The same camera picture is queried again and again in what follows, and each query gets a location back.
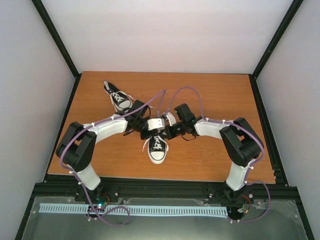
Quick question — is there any left black frame post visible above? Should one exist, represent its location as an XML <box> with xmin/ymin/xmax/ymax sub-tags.
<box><xmin>31</xmin><ymin>0</ymin><xmax>82</xmax><ymax>79</ymax></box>

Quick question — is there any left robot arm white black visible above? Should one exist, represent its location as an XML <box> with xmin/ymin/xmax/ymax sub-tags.
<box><xmin>55</xmin><ymin>100</ymin><xmax>165</xmax><ymax>202</ymax></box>

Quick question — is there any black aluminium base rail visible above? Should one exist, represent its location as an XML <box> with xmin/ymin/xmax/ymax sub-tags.
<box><xmin>32</xmin><ymin>175</ymin><xmax>302</xmax><ymax>207</ymax></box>

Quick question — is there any black frame post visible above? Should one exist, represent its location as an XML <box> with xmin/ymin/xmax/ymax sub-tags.
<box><xmin>31</xmin><ymin>0</ymin><xmax>82</xmax><ymax>79</ymax></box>
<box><xmin>251</xmin><ymin>0</ymin><xmax>305</xmax><ymax>79</ymax></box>

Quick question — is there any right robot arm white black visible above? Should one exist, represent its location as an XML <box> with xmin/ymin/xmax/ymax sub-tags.
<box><xmin>162</xmin><ymin>103</ymin><xmax>265</xmax><ymax>191</ymax></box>

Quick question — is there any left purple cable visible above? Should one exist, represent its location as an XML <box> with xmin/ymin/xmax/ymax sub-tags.
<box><xmin>60</xmin><ymin>88</ymin><xmax>167</xmax><ymax>226</ymax></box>

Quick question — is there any purple cable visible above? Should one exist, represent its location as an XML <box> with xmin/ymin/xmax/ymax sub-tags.
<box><xmin>167</xmin><ymin>86</ymin><xmax>272</xmax><ymax>224</ymax></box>
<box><xmin>60</xmin><ymin>88</ymin><xmax>167</xmax><ymax>226</ymax></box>

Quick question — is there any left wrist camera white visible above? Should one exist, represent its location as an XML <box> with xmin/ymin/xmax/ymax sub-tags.
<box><xmin>147</xmin><ymin>118</ymin><xmax>166</xmax><ymax>131</ymax></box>

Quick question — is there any sneaker white shoelace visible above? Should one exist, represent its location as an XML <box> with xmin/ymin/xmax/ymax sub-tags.
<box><xmin>142</xmin><ymin>133</ymin><xmax>169</xmax><ymax>154</ymax></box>
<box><xmin>109</xmin><ymin>91</ymin><xmax>156</xmax><ymax>113</ymax></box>

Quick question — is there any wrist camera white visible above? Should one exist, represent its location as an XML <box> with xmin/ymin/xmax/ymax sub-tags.
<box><xmin>147</xmin><ymin>118</ymin><xmax>166</xmax><ymax>131</ymax></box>
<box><xmin>162</xmin><ymin>112</ymin><xmax>177</xmax><ymax>127</ymax></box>

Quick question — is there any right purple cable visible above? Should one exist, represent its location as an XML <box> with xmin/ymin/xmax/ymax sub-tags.
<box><xmin>167</xmin><ymin>86</ymin><xmax>272</xmax><ymax>224</ymax></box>

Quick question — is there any black white sneaker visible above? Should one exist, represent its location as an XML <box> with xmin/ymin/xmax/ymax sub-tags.
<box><xmin>147</xmin><ymin>135</ymin><xmax>169</xmax><ymax>165</ymax></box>
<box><xmin>103</xmin><ymin>80</ymin><xmax>135</xmax><ymax>112</ymax></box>

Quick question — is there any light blue slotted cable duct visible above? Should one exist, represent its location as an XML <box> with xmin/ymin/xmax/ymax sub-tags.
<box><xmin>38</xmin><ymin>203</ymin><xmax>228</xmax><ymax>218</ymax></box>

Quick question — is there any right black frame post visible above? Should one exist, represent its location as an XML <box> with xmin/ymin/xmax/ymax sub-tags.
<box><xmin>251</xmin><ymin>0</ymin><xmax>305</xmax><ymax>79</ymax></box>

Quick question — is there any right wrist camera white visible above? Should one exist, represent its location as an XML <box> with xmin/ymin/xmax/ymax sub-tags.
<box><xmin>162</xmin><ymin>112</ymin><xmax>177</xmax><ymax>127</ymax></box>

